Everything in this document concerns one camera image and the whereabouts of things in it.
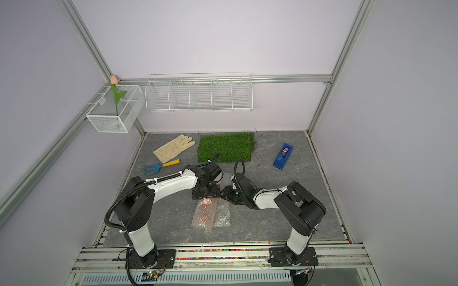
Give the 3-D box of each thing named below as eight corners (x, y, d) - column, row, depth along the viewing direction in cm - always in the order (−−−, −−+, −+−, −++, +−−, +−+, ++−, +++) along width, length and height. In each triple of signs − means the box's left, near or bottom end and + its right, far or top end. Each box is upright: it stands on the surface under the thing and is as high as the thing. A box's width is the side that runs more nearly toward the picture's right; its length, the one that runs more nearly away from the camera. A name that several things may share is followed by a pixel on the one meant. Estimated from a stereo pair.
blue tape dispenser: (273, 166, 106) (275, 159, 101) (282, 150, 114) (284, 142, 108) (282, 170, 104) (285, 163, 99) (290, 153, 112) (293, 146, 106)
